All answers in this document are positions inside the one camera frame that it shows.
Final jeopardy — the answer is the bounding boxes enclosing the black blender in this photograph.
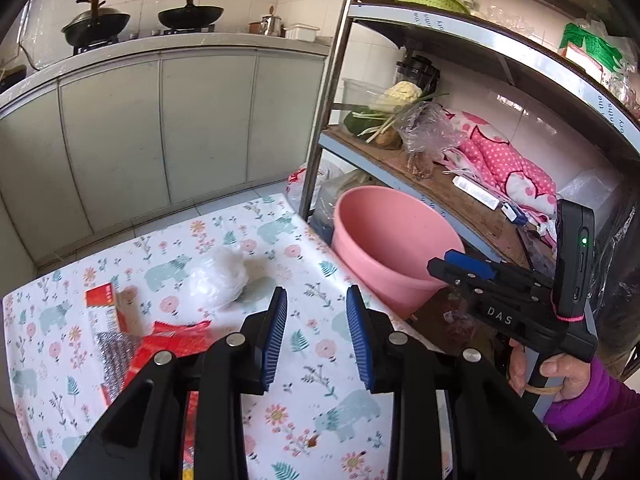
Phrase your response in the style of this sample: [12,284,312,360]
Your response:
[395,52,441,97]

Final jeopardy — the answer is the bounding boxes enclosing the small red white box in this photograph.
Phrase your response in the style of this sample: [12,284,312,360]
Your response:
[84,284,152,337]

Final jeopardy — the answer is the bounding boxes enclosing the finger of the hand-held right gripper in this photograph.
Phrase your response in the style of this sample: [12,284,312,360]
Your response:
[427,258,494,294]
[444,250,497,279]

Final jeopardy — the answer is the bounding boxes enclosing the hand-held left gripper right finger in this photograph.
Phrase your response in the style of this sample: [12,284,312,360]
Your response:
[346,285,576,480]

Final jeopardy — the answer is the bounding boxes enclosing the dark green vegetable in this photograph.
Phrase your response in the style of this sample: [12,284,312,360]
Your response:
[344,110,382,137]

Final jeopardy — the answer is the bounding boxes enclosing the pink plastic bucket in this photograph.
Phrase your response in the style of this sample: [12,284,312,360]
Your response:
[331,186,467,321]

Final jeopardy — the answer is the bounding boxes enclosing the pink polka-dot quilt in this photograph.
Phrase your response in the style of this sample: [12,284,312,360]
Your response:
[444,110,559,252]

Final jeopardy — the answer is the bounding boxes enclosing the gas stove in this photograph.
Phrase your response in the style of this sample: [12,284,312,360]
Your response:
[72,24,217,56]

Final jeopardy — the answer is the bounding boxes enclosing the person's right forearm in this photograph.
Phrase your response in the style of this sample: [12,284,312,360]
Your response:
[542,360,640,438]

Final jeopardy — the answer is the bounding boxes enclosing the silver foil packet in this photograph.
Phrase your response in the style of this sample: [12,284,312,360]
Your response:
[94,331,147,407]

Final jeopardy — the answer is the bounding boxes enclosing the green white printed bag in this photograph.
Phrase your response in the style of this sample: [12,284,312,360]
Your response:
[557,21,639,87]

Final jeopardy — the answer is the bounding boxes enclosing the kitchen counter cabinet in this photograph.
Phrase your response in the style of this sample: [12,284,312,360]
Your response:
[0,32,337,266]

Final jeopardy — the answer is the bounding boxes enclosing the black wok with lid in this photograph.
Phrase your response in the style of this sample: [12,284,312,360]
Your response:
[61,0,131,47]

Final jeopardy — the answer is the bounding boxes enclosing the person's dark clothing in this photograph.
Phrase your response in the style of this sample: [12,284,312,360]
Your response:
[547,427,640,480]

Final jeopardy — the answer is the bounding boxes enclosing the red white plastic bag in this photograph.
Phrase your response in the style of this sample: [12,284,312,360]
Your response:
[286,162,332,202]

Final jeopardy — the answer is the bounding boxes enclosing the black induction cooker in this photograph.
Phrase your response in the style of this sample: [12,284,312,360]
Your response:
[0,66,27,94]

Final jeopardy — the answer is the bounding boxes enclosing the person's right hand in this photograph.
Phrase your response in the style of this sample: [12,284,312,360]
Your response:
[507,337,594,402]

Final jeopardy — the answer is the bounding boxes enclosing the clear plastic bag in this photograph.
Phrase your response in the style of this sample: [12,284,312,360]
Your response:
[397,102,469,179]
[186,249,249,312]

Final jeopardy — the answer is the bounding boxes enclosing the steel kettle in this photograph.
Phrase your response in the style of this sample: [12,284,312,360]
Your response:
[260,5,286,38]

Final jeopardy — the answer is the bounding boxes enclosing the metal shelf rack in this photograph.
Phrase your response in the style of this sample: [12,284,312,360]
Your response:
[299,0,640,321]

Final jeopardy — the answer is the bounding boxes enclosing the small blue white box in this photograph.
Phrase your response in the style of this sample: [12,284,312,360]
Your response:
[500,202,529,227]

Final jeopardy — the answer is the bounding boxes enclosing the red snack packet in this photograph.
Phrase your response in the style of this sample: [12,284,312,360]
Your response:
[100,320,215,480]

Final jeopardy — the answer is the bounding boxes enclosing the long white box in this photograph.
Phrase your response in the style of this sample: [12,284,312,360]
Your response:
[452,174,502,212]

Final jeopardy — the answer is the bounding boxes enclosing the clear plastic container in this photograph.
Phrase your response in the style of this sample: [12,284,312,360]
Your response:
[341,77,392,112]

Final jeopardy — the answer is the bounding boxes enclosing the cauliflower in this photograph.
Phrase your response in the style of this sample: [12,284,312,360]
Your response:
[382,82,424,114]

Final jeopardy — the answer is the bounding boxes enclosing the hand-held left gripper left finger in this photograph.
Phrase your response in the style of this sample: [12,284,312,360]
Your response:
[59,286,289,480]

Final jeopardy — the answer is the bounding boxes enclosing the green onions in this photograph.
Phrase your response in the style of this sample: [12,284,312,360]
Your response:
[357,91,451,144]

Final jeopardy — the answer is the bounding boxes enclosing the white rectangular container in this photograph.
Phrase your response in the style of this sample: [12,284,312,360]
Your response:
[284,23,321,43]

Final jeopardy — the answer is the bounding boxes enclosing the green plastic basket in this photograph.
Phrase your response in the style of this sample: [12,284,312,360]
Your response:
[392,0,471,15]

